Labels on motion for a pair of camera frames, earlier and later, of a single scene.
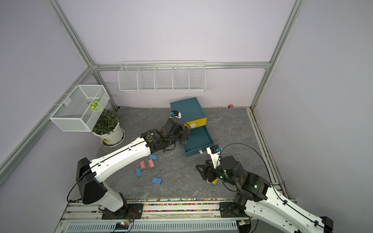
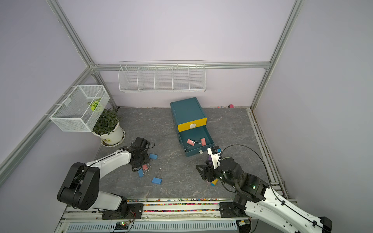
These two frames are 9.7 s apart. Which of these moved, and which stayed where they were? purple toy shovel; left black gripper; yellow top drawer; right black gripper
Moved: left black gripper
Stayed: yellow top drawer; purple toy shovel; right black gripper
